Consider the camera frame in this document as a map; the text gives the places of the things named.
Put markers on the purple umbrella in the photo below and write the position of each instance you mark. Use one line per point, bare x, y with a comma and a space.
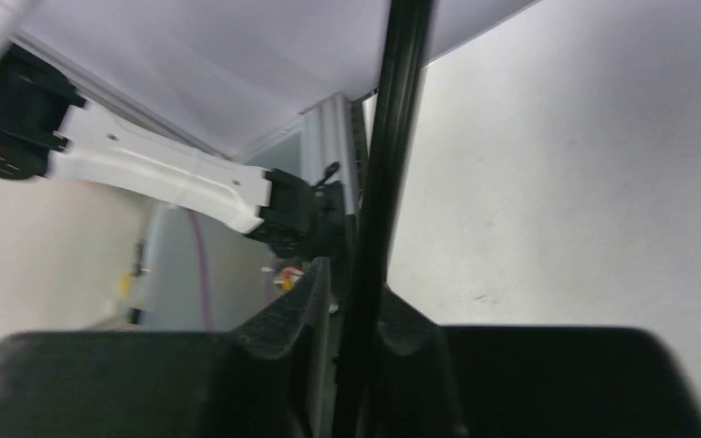
406, 42

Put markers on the aluminium mounting rail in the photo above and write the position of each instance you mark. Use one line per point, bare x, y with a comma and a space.
333, 130

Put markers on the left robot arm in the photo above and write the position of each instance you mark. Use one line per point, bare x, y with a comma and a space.
48, 129

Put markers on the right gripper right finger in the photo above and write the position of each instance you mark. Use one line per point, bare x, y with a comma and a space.
525, 381

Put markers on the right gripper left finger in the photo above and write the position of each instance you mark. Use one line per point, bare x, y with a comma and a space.
260, 379

